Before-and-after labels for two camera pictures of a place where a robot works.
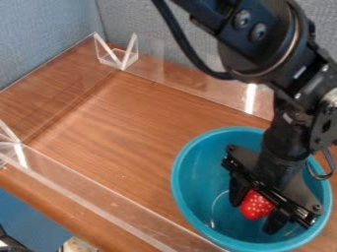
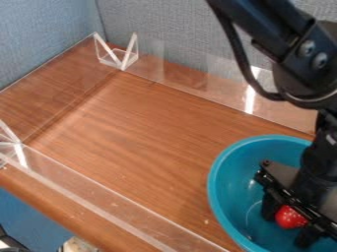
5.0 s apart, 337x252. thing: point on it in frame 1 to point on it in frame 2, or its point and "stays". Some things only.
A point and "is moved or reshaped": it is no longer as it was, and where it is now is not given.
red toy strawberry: x=256 y=206 is moved or reshaped
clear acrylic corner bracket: x=115 y=57 stays
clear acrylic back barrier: x=149 y=57 stays
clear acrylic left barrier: x=45 y=93 stays
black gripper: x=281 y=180 to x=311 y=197
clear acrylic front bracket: x=12 y=154 stays
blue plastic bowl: x=201 y=190 is moved or reshaped
